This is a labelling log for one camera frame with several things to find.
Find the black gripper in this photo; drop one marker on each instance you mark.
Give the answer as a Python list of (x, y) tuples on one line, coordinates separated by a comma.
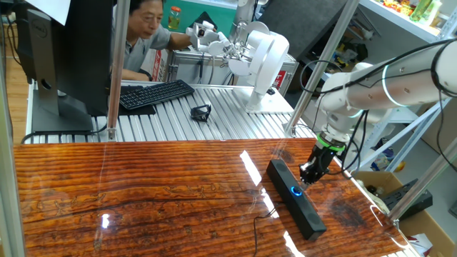
[(325, 158)]

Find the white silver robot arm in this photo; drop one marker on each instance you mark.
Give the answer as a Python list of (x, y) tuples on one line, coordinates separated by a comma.
[(392, 85)]

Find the black speaker bar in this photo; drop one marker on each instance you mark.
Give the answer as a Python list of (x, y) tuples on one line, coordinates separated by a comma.
[(298, 210)]

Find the silver haptic device plate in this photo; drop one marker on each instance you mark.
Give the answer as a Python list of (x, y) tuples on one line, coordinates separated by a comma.
[(275, 105)]

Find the black power strip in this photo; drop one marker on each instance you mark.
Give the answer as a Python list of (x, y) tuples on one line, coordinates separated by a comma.
[(400, 194)]

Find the white haptic control device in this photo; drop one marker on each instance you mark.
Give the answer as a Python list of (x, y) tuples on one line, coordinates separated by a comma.
[(266, 60)]

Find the small black phone stand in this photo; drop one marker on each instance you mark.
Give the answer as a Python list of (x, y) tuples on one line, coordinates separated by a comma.
[(195, 115)]

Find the brown cardboard box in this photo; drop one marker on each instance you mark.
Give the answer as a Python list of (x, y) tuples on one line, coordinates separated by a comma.
[(439, 232)]

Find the dark gray foam panel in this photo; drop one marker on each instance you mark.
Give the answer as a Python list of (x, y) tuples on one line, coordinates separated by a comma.
[(303, 21)]

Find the aluminium equipment case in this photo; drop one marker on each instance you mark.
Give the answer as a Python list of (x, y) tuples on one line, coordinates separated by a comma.
[(185, 68)]

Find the glossy wood grain mat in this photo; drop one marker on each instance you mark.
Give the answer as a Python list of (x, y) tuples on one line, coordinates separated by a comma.
[(143, 196)]

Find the black keyboard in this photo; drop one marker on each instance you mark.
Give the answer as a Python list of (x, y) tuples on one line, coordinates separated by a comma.
[(153, 93)]

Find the white metal shelf rack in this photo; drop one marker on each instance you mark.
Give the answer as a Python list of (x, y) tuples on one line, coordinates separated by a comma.
[(400, 23)]

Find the black desk pad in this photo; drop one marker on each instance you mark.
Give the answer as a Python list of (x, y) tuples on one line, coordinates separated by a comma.
[(137, 111)]

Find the white carton with red print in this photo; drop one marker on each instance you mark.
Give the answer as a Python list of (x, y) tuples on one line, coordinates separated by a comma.
[(159, 64)]

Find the glass jar with orange lid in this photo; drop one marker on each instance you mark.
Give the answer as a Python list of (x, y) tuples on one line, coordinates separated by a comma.
[(174, 19)]

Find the man in gray shirt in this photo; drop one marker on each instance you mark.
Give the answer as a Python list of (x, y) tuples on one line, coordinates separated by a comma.
[(143, 50)]

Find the black Dell monitor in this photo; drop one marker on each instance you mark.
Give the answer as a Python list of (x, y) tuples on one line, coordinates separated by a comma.
[(85, 53)]

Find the white paper sheet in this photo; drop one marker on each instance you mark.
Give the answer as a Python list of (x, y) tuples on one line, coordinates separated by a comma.
[(50, 9)]

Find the aluminium frame post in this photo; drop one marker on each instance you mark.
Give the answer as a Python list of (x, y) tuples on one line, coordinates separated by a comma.
[(9, 178), (119, 71), (321, 68), (421, 185)]

